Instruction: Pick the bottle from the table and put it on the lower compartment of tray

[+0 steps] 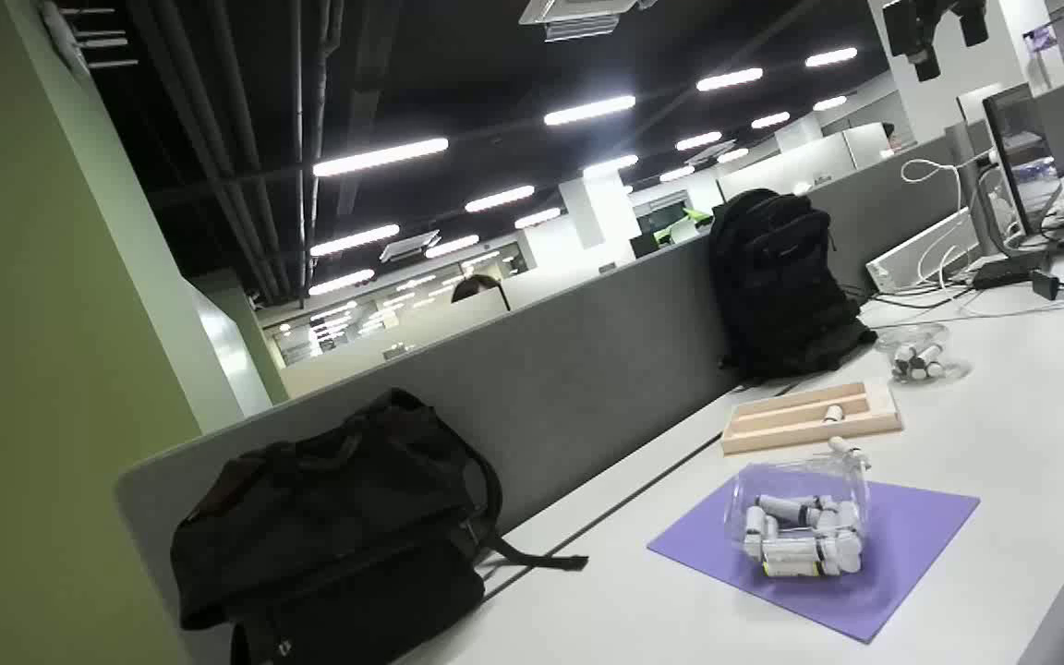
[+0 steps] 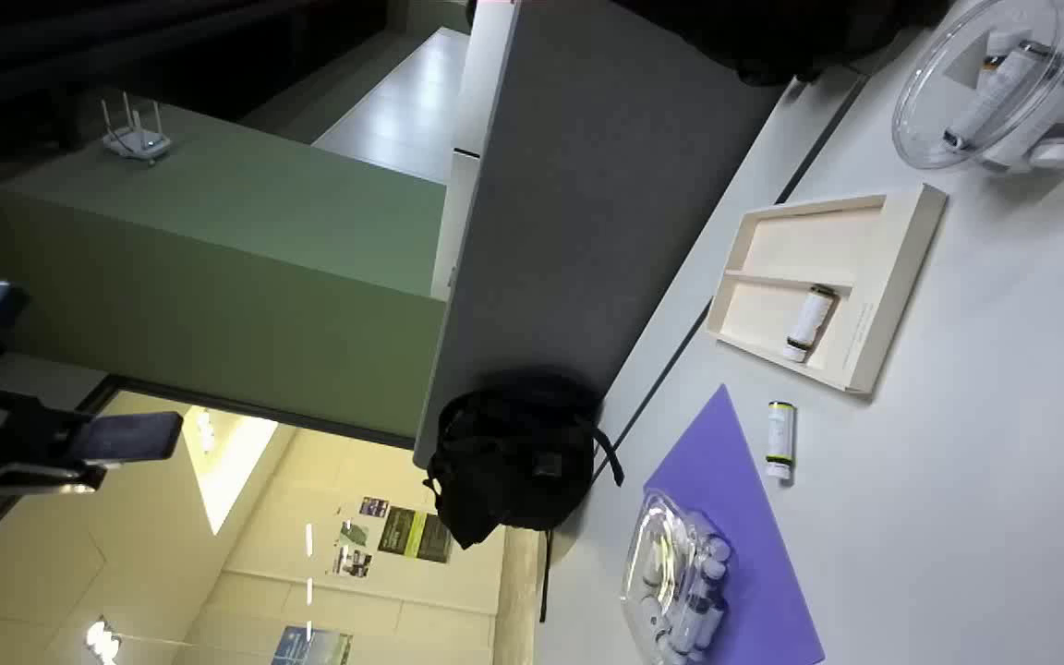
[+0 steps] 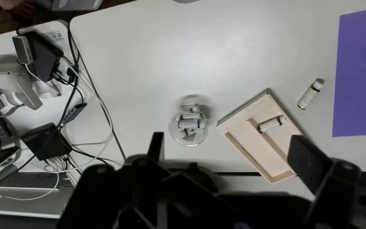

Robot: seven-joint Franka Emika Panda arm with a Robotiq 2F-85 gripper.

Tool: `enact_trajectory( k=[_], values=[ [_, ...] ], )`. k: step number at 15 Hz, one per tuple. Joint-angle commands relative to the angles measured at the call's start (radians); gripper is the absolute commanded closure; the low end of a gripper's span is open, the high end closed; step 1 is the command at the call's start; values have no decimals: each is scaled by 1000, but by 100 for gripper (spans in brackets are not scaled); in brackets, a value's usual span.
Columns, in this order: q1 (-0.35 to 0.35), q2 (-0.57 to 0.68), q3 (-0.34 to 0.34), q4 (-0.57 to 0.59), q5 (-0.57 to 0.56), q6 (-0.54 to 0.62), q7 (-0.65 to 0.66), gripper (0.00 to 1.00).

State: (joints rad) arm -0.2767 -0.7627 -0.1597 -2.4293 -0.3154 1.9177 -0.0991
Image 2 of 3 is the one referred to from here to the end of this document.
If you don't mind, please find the white bottle with yellow band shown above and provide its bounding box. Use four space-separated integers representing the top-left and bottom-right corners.
763 399 799 484

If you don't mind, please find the white bottle inside tray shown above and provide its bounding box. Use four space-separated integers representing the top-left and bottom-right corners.
787 286 837 350

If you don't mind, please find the black backpack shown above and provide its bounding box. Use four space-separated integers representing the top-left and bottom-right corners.
426 373 625 550

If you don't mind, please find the purple mat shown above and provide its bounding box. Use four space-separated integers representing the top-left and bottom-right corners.
645 387 822 665

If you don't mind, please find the clear bowl of small bottles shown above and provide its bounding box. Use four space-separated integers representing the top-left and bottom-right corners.
621 494 736 665

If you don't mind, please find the green partition cabinet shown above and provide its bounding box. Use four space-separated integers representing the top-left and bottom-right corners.
0 110 442 437

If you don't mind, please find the large clear plastic bowl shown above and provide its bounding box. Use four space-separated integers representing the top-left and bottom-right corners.
889 0 1064 176

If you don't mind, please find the white tube in large bowl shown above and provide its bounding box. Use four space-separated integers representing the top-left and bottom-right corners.
943 42 1050 153

